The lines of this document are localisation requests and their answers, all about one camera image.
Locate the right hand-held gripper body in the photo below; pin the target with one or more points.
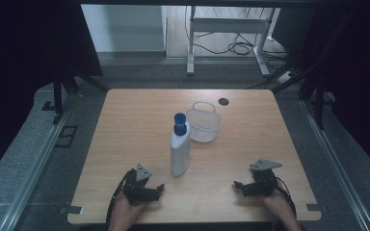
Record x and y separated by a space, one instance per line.
263 181

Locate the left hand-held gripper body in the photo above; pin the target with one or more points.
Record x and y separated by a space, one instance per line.
136 189

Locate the white bottle with blue pump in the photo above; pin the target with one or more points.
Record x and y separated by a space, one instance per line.
180 150

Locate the person's left hand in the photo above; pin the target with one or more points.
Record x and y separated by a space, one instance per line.
125 207

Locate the person's right hand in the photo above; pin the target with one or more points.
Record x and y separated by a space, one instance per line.
277 203

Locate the dark round table grommet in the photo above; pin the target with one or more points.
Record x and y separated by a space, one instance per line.
223 101

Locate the black tripod stand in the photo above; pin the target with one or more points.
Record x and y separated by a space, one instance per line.
318 99
58 96

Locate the white power strip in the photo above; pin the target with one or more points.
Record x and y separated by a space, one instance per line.
285 76

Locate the dark curtain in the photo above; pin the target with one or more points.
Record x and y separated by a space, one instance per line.
356 64
29 48

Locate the aluminium floor rail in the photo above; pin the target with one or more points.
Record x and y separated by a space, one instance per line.
35 166
337 170

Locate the white metal desk frame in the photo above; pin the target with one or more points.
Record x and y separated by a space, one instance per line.
228 25

